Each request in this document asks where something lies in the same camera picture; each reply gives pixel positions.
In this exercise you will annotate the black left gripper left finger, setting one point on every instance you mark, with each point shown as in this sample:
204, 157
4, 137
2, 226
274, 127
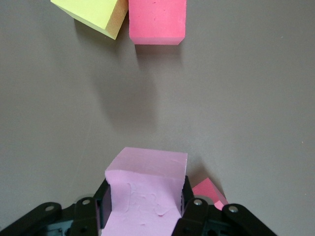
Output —
83, 214

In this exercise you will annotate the yellow foam cube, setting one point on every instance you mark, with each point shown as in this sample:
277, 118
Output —
93, 14

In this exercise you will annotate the red foam cube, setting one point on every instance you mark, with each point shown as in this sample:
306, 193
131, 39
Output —
205, 193
157, 19

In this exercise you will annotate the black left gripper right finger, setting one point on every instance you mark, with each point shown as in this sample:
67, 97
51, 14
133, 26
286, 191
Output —
197, 216

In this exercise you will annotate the pink foam cube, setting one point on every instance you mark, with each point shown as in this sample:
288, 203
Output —
145, 191

